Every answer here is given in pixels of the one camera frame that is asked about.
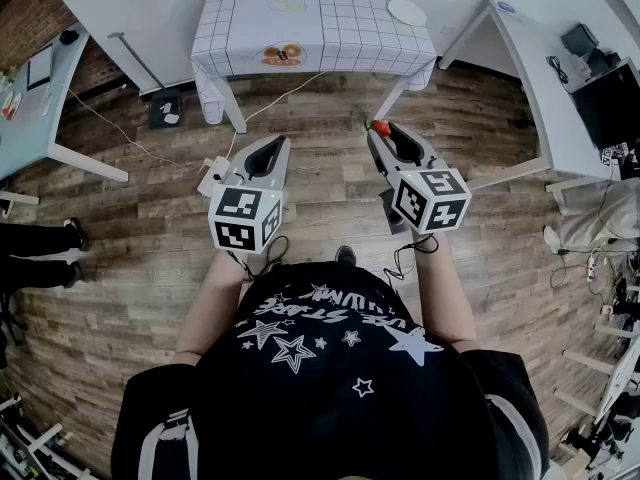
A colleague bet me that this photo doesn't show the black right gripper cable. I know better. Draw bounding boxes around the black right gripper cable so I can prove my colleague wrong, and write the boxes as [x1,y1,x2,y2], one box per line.
[382,233,440,282]

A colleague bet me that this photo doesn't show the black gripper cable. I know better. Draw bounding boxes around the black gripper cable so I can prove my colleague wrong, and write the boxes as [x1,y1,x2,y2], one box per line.
[382,233,440,282]
[227,235,291,283]

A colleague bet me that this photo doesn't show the white grid tablecloth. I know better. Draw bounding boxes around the white grid tablecloth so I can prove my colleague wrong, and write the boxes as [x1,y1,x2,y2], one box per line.
[191,0,437,125]

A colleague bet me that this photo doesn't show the black pole stand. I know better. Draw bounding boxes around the black pole stand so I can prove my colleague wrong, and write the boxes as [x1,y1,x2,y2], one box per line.
[107,31,185,130]

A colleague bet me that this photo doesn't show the white round plate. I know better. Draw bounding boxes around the white round plate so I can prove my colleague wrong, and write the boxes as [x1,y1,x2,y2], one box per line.
[387,0,429,26]

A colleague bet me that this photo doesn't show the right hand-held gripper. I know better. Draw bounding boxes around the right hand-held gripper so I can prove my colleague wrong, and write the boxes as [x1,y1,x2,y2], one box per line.
[366,121,473,237]

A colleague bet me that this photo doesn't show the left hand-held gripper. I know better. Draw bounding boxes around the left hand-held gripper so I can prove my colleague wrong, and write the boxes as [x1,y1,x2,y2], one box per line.
[208,135,292,255]

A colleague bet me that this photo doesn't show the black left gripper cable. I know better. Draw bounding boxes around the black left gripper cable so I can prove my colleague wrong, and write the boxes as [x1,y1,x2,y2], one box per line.
[227,235,291,283]

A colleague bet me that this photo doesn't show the person's black star-print shirt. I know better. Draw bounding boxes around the person's black star-print shirt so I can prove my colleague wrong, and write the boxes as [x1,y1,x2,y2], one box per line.
[110,261,550,480]

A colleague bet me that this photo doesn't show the white cable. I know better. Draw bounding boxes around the white cable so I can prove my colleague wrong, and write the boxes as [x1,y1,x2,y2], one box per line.
[64,86,207,170]
[228,70,327,163]

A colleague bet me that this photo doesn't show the metal rack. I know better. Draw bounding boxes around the metal rack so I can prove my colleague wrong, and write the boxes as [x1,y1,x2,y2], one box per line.
[0,392,81,480]

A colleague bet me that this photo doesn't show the white fabric bundle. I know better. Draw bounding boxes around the white fabric bundle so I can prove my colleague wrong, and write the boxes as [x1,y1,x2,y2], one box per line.
[557,178,640,250]

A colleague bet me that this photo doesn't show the person's right forearm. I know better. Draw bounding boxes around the person's right forearm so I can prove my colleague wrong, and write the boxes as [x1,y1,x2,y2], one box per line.
[412,231,480,344]

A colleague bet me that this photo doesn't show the black framed tablet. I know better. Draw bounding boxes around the black framed tablet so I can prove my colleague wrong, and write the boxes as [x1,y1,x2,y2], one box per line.
[26,43,55,91]

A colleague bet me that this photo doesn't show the person's left forearm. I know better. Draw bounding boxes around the person's left forearm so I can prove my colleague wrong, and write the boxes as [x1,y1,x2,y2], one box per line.
[174,247,254,367]

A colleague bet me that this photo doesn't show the black coiled cable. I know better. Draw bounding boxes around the black coiled cable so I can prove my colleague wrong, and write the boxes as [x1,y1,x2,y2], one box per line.
[546,55,571,86]

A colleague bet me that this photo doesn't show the black box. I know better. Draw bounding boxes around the black box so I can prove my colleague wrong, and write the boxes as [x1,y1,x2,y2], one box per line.
[584,47,622,73]
[560,22,600,55]

